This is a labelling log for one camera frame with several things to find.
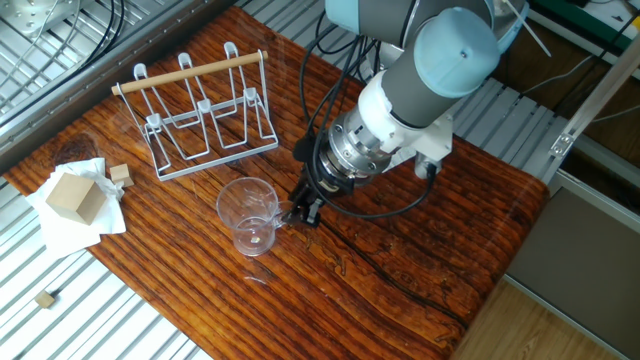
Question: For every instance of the small wooden cube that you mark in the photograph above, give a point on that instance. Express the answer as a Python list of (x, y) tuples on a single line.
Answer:
[(45, 298), (120, 176)]

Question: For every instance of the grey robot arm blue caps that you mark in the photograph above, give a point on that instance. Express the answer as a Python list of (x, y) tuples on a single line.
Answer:
[(440, 70)]

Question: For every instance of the large wooden block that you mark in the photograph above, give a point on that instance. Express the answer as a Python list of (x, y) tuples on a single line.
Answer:
[(75, 197)]

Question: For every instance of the crumpled white paper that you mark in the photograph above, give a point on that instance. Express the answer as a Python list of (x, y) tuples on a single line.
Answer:
[(70, 235)]

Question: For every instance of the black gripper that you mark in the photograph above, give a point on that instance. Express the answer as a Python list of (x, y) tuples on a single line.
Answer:
[(325, 185)]

